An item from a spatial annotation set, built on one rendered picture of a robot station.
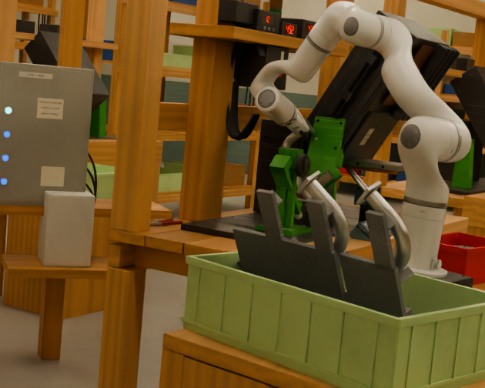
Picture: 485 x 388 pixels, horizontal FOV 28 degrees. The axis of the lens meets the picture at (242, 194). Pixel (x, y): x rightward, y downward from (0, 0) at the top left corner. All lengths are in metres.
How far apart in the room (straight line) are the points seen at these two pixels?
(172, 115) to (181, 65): 5.89
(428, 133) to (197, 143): 0.98
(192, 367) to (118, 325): 0.90
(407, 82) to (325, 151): 0.68
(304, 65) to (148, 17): 0.50
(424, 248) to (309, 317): 0.75
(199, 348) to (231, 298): 0.13
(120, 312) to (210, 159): 0.63
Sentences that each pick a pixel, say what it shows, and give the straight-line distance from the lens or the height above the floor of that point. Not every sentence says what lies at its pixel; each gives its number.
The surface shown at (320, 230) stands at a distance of 2.04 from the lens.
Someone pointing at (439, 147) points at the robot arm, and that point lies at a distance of 2.60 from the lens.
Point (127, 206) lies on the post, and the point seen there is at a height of 0.96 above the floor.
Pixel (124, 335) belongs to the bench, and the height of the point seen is 0.56.
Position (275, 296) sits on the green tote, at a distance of 2.04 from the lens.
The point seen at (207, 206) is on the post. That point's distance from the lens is 3.31.
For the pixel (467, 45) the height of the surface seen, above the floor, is 2.03.
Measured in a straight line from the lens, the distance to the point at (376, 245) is 1.94.
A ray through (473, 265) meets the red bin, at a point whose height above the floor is 0.86.
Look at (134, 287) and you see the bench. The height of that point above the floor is 0.71.
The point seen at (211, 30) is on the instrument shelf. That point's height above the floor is 1.52.
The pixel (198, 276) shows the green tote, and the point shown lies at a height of 0.92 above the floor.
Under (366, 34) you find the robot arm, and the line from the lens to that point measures 2.77.
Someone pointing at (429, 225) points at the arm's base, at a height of 1.03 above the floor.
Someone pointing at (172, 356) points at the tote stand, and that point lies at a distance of 2.21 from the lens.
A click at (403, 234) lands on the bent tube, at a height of 1.10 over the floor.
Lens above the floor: 1.37
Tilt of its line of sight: 7 degrees down
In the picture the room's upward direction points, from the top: 5 degrees clockwise
